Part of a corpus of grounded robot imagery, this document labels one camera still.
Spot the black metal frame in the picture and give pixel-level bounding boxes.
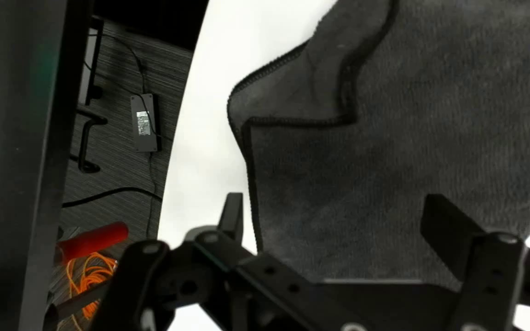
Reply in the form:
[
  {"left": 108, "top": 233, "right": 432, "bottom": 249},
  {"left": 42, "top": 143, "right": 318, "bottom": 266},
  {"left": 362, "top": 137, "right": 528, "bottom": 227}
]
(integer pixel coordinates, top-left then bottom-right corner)
[{"left": 75, "top": 14, "right": 112, "bottom": 174}]

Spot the orange cable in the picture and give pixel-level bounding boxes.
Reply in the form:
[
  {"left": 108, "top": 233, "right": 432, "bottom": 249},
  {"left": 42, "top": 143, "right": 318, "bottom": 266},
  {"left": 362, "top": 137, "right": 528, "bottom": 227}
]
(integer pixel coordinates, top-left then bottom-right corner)
[{"left": 60, "top": 251, "right": 119, "bottom": 321}]

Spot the red tube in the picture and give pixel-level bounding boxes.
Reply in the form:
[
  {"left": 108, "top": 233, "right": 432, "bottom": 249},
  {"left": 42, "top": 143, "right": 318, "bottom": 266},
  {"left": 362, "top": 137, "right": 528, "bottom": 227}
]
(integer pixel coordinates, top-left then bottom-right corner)
[{"left": 59, "top": 220, "right": 130, "bottom": 262}]

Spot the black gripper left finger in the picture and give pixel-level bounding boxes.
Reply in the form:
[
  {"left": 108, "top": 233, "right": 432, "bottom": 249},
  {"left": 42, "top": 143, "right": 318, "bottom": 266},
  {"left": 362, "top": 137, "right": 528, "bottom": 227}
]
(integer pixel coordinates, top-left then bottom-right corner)
[{"left": 101, "top": 191, "right": 340, "bottom": 331}]

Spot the grey towel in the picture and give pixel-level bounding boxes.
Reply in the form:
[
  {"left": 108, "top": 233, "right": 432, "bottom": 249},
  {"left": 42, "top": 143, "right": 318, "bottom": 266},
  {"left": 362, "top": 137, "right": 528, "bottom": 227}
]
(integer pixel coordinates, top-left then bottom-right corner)
[{"left": 226, "top": 0, "right": 530, "bottom": 290}]

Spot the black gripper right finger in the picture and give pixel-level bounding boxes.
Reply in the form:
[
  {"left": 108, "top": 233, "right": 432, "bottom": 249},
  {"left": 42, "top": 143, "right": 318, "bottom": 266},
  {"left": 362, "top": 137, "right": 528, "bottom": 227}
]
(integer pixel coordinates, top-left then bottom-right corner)
[{"left": 419, "top": 192, "right": 530, "bottom": 331}]

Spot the black power adapter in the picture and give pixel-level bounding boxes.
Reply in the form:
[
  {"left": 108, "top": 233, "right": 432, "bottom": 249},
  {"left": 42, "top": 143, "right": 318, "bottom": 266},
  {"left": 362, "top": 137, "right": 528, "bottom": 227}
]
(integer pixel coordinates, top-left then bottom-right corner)
[{"left": 129, "top": 91, "right": 160, "bottom": 154}]

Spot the black floor cable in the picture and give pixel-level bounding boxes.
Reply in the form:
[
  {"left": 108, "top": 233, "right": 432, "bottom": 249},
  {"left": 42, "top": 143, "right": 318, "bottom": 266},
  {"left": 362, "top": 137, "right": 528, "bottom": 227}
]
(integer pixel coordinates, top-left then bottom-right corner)
[{"left": 60, "top": 185, "right": 164, "bottom": 209}]

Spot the black robot stand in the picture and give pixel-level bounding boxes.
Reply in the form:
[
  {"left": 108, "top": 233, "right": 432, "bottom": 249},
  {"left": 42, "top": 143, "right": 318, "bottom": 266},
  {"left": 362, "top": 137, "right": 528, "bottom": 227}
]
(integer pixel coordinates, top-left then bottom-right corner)
[{"left": 0, "top": 0, "right": 95, "bottom": 331}]

